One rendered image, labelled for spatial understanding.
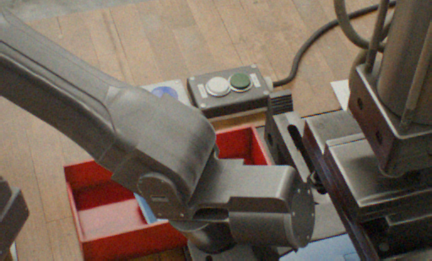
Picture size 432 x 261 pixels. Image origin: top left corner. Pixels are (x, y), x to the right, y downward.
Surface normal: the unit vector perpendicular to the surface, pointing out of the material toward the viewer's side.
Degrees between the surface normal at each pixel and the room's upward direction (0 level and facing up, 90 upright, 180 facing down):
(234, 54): 0
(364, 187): 0
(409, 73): 90
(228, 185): 23
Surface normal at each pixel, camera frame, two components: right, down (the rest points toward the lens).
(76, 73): 0.46, -0.48
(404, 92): -0.69, 0.52
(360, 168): 0.04, -0.67
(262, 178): -0.33, -0.72
